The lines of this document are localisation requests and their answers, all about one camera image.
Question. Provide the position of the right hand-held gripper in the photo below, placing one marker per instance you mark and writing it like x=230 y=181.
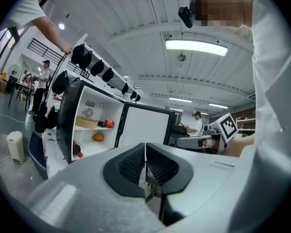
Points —
x=228 y=128

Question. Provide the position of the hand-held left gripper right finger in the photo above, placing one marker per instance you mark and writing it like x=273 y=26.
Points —
x=203 y=178

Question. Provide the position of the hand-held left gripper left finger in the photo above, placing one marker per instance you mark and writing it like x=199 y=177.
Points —
x=82 y=198

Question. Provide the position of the yellow container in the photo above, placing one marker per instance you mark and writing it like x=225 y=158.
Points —
x=86 y=123

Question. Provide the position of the black fridge with white interior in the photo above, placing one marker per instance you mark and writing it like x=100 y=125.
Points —
x=68 y=120

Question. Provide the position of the person's right forearm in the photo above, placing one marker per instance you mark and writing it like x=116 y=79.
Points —
x=240 y=144

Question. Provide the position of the person's right hand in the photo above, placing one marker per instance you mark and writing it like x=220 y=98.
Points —
x=211 y=145

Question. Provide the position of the dark bottle with red cap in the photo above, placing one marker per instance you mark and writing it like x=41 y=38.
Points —
x=76 y=149

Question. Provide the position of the white patterned tablecloth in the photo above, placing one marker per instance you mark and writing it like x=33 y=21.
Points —
x=52 y=154

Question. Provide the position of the orange fruit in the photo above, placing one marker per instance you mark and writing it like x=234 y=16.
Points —
x=98 y=137

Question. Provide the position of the dark purple eggplant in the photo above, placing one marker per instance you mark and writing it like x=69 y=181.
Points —
x=101 y=124

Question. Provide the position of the red apple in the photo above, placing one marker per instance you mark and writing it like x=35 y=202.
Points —
x=109 y=123

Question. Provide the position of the white trash bin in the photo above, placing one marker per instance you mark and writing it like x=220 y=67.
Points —
x=15 y=147

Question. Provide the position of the black hanging bags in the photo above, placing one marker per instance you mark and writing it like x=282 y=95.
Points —
x=44 y=118

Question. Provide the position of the person's white shirt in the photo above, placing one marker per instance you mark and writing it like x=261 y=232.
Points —
x=274 y=105

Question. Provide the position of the long ceiling light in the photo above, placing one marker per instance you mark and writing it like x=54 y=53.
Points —
x=196 y=47

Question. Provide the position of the white hanging rack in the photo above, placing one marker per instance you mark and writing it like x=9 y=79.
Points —
x=104 y=64

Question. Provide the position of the dark table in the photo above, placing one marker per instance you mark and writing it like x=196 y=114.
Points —
x=21 y=87

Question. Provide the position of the row of black caps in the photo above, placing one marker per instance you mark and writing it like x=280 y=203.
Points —
x=78 y=53

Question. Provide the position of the white standing fan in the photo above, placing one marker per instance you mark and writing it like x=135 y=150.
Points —
x=14 y=70

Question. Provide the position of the black head-worn camera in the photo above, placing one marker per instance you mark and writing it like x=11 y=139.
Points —
x=186 y=16

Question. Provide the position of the black wall railing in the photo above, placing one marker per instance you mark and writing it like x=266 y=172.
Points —
x=46 y=48

